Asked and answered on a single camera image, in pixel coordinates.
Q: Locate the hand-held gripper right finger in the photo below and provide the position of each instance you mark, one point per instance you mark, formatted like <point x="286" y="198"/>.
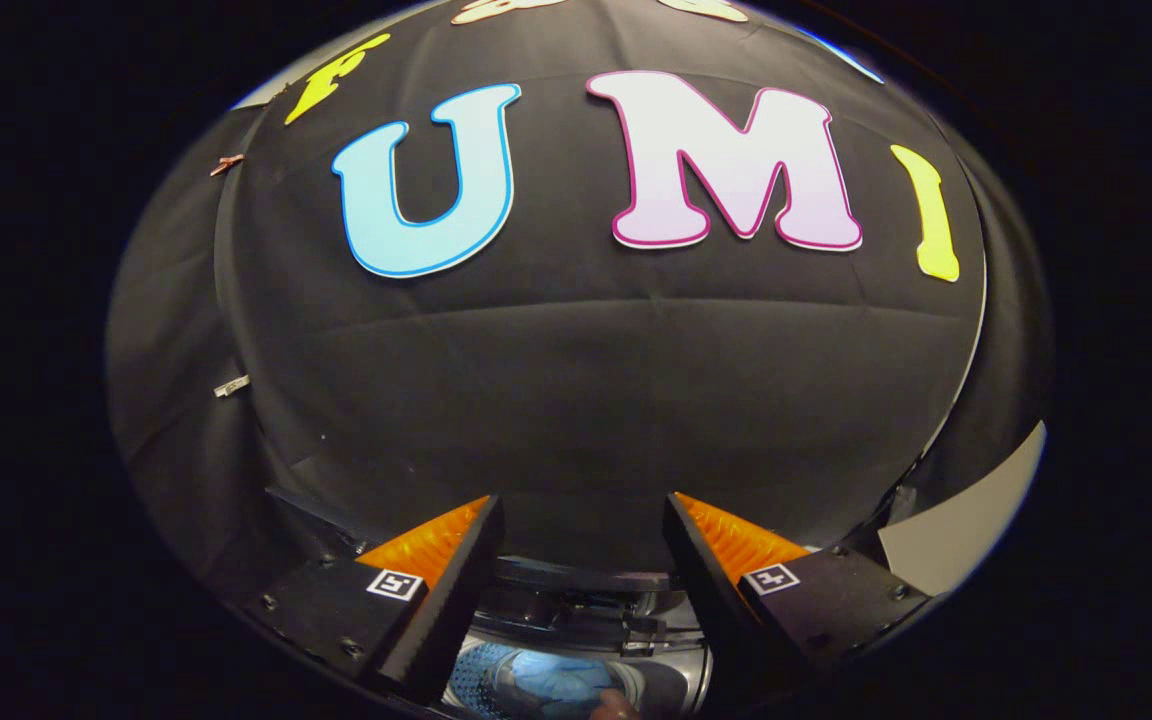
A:
<point x="711" y="600"/>

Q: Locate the black backdrop cloth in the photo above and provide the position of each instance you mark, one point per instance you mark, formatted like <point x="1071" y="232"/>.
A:
<point x="586" y="400"/>

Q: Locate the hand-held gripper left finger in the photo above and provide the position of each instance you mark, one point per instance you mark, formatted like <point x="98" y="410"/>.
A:
<point x="456" y="600"/>

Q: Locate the copper clip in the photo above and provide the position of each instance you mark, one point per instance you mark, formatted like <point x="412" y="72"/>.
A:
<point x="226" y="163"/>

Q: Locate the light blue shirt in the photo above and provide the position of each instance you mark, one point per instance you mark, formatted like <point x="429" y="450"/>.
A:
<point x="556" y="685"/>

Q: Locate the silver clip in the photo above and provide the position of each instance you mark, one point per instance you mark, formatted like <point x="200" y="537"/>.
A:
<point x="231" y="385"/>

